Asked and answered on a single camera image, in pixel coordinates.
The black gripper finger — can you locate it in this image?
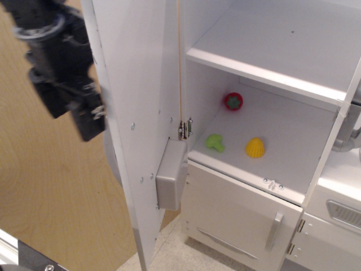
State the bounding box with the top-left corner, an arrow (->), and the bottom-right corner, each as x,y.
70,101 -> 105,142

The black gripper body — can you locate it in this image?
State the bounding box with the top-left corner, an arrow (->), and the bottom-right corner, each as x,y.
28,68 -> 103,119

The white fridge door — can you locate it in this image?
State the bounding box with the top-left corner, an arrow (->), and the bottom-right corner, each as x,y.
81,1 -> 181,270
181,161 -> 302,270

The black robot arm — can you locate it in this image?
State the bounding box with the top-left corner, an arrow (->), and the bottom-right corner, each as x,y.
1,1 -> 105,141

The white toy fridge cabinet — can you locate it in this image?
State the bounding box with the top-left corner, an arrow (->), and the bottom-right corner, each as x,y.
180,1 -> 360,205

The brass door hinge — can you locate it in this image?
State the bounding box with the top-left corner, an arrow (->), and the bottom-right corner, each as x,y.
178,118 -> 193,140

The grey dispenser back box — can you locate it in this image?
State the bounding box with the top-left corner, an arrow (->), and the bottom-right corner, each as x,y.
156,139 -> 188,211

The green toy broccoli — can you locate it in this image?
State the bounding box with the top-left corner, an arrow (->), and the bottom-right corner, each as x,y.
205,134 -> 224,153

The red toy tomato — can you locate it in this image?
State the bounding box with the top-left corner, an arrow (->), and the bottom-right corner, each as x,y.
224,92 -> 243,111

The yellow toy corn piece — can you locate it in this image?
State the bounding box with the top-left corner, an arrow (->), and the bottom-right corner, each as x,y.
245,137 -> 265,158

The white door catch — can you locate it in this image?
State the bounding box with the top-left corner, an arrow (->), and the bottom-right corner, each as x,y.
262,178 -> 285,191

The brass cabinet hinge upper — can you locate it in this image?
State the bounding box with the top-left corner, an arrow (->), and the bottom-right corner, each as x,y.
297,219 -> 305,233

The brass cabinet hinge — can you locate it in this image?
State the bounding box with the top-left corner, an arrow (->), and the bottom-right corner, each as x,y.
287,243 -> 295,255
297,219 -> 305,233

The brass cabinet hinge lower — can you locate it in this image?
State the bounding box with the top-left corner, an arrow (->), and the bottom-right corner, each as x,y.
287,243 -> 295,255

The grey toy faucet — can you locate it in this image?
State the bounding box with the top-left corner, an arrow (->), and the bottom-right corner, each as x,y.
331,81 -> 361,153

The white toy kitchen counter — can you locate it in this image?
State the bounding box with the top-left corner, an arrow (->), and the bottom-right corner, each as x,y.
281,149 -> 360,270

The silver vent grille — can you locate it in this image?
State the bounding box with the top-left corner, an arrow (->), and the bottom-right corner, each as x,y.
326,200 -> 360,230

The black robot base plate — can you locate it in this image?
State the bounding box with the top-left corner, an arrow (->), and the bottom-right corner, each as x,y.
1,229 -> 68,271

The silver lower door handle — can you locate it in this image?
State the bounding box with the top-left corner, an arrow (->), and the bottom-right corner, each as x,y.
265,213 -> 284,252

